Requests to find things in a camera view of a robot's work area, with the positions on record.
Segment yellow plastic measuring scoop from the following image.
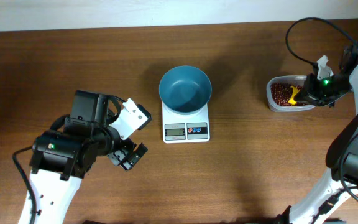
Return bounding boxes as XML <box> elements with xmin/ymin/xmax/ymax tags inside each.
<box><xmin>288</xmin><ymin>86</ymin><xmax>300</xmax><ymax>105</ymax></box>

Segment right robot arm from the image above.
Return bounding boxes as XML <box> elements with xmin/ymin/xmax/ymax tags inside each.
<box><xmin>274</xmin><ymin>41</ymin><xmax>358</xmax><ymax>223</ymax></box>

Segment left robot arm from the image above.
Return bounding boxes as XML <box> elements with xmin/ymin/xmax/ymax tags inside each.
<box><xmin>12</xmin><ymin>90</ymin><xmax>152</xmax><ymax>223</ymax></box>

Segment white digital kitchen scale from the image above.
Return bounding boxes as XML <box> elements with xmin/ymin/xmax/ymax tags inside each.
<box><xmin>162</xmin><ymin>103</ymin><xmax>210</xmax><ymax>144</ymax></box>

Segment teal plastic bowl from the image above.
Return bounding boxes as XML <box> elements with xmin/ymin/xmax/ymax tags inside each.
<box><xmin>158</xmin><ymin>65</ymin><xmax>212</xmax><ymax>114</ymax></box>

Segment red beans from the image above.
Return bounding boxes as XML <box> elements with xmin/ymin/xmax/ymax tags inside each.
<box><xmin>270</xmin><ymin>83</ymin><xmax>305</xmax><ymax>106</ymax></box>

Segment clear plastic container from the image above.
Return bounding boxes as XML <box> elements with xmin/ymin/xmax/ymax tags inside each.
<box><xmin>266</xmin><ymin>75</ymin><xmax>314</xmax><ymax>112</ymax></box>

